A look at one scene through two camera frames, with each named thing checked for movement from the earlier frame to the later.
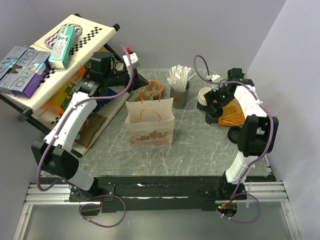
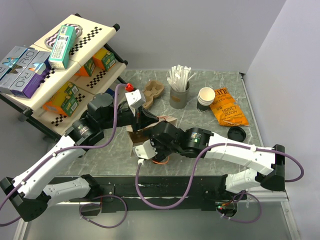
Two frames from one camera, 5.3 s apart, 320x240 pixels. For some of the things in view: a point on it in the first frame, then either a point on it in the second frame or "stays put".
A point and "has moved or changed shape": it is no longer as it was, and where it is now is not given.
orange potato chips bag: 232,114 stays put
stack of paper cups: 202,105 stays put
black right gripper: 211,96 → 161,154
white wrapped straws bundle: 178,76 stays put
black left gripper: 138,81 → 144,118
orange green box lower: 57,103 stays put
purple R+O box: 32,76 stays put
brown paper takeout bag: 150,123 has moved or changed shape
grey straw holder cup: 180,99 stays put
